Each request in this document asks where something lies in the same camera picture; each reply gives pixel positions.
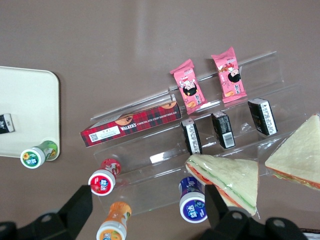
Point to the orange gum bottle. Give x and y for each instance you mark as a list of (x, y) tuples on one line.
[(112, 225)]

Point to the small black snack box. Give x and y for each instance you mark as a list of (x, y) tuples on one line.
[(192, 136), (6, 123), (223, 130), (262, 117)]

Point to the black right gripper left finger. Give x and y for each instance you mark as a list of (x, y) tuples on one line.
[(62, 222)]

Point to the clear acrylic tiered stand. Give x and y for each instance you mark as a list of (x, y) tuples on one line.
[(155, 160)]

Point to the red tartan shortbread box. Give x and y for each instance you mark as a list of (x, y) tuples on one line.
[(135, 125)]

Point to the pink cartoon snack packet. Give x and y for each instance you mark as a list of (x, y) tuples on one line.
[(230, 75), (188, 87)]

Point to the red-capped gum bottle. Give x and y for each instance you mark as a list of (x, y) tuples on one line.
[(102, 183)]

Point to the green lid yogurt cup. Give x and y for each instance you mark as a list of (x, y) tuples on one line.
[(33, 156)]

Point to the triangle sandwich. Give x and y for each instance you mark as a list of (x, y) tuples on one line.
[(237, 175), (297, 152)]

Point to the blue-capped gum bottle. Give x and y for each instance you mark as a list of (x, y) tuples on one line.
[(192, 205)]

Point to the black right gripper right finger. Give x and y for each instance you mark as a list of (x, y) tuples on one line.
[(235, 225)]

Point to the cream plastic serving tray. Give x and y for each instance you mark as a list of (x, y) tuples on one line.
[(27, 100)]

